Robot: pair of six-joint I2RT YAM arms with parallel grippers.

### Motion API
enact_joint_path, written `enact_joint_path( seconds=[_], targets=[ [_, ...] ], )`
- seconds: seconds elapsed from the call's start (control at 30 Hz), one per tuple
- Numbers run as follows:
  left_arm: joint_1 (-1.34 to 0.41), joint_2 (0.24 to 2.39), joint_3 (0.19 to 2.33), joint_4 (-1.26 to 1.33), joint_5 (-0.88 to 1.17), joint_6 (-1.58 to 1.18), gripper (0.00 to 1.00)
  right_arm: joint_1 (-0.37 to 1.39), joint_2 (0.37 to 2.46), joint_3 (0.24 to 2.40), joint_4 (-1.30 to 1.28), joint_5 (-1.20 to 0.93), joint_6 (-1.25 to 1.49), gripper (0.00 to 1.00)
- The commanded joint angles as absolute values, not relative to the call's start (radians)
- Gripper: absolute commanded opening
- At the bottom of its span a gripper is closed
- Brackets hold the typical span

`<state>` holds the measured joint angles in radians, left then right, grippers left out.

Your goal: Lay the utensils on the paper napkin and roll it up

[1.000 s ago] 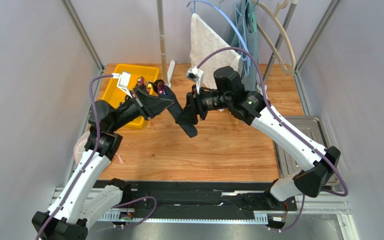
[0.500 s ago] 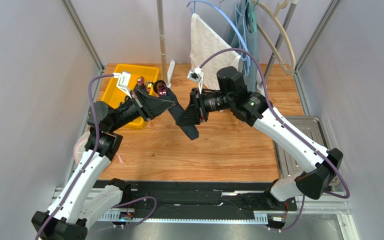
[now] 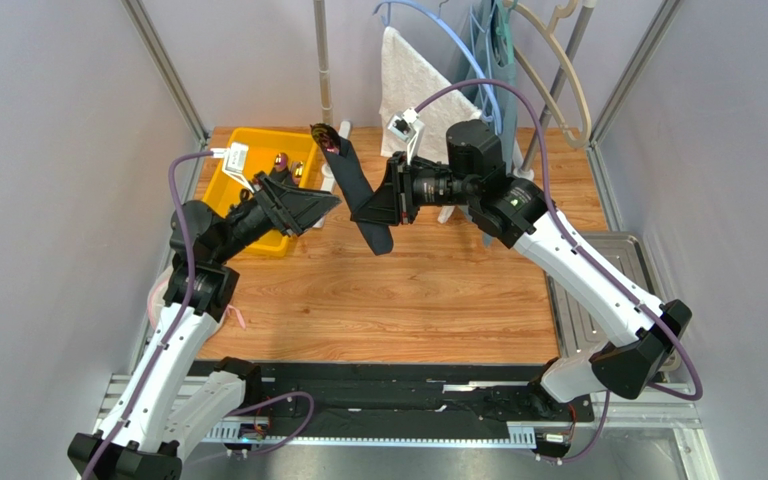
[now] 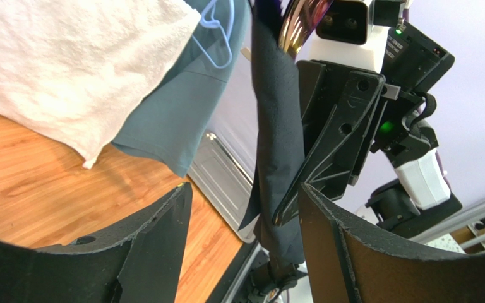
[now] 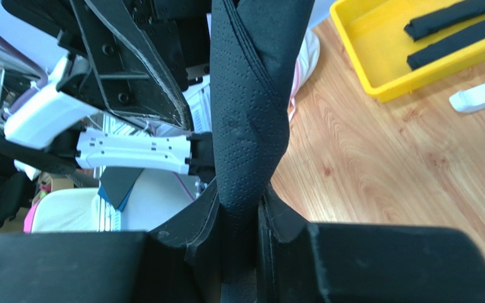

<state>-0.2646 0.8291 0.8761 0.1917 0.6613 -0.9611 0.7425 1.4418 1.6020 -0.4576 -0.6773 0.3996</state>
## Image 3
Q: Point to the iridescent spoon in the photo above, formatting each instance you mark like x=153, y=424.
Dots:
x=326, y=137

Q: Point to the rolled black napkin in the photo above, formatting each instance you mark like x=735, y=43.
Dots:
x=296, y=172
x=280, y=170

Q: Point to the left white rack foot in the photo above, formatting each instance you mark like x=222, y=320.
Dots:
x=328, y=181

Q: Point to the beige clothes hanger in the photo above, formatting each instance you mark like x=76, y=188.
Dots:
x=567, y=80

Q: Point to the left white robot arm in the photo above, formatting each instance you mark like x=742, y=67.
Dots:
x=145, y=435

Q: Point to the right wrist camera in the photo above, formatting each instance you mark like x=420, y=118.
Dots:
x=409, y=128

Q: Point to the right rack pole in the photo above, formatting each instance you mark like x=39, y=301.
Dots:
x=557, y=86

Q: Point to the left rack pole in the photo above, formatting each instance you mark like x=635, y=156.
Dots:
x=320, y=21

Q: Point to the steel tray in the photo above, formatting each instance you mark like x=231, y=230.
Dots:
x=576, y=329

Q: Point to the white towel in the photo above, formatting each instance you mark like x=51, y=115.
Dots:
x=407, y=79

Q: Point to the rolled black napkin left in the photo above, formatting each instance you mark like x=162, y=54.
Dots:
x=280, y=170

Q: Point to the teal grey shirt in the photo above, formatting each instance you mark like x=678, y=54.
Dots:
x=476, y=35

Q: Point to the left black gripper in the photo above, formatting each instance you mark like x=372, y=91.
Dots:
x=298, y=209

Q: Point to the green clothes hanger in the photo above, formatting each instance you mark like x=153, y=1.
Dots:
x=501, y=43

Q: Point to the white mesh bag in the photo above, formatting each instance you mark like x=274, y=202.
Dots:
x=155, y=302

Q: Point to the rolled black napkin right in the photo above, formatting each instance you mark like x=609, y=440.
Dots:
x=296, y=172

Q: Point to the black paper napkin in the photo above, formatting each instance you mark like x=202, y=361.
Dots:
x=348, y=175

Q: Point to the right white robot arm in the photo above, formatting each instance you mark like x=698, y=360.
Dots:
x=641, y=329

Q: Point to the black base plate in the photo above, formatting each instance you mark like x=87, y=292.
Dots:
x=403, y=401

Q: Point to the blue clothes hanger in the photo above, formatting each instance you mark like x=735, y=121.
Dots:
x=495, y=118

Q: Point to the rack pole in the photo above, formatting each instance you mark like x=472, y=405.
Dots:
x=320, y=21
x=557, y=86

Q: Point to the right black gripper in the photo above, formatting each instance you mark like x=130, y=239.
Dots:
x=399, y=190

